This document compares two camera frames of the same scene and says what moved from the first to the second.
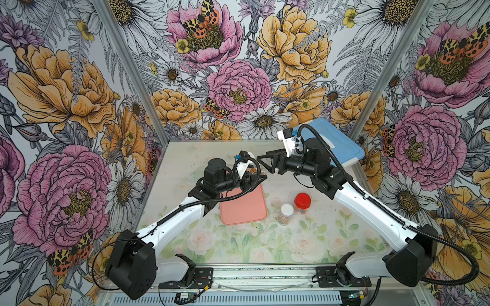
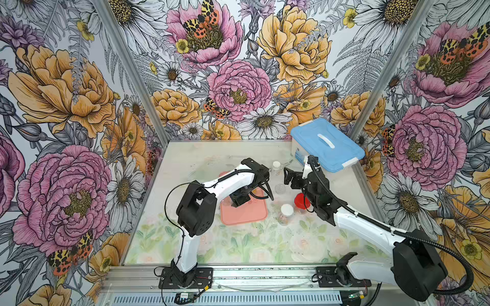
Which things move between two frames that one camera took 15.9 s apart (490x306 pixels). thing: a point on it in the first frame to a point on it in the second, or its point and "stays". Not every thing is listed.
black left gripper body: x=244 y=184 to x=240 y=196
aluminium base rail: x=272 y=285 stays
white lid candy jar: x=285 y=218 stays
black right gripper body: x=298 y=164 to x=298 y=183
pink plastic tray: x=249 y=207 stays
